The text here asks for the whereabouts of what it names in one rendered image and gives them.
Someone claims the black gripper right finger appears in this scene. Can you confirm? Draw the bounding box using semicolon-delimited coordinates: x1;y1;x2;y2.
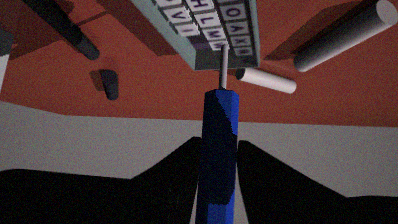
236;140;398;224

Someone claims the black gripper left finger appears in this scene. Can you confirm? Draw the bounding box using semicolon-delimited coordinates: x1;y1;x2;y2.
0;137;201;224

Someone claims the grey keyboard with white letter keys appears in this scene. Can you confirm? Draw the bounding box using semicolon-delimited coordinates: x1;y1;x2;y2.
129;0;261;71

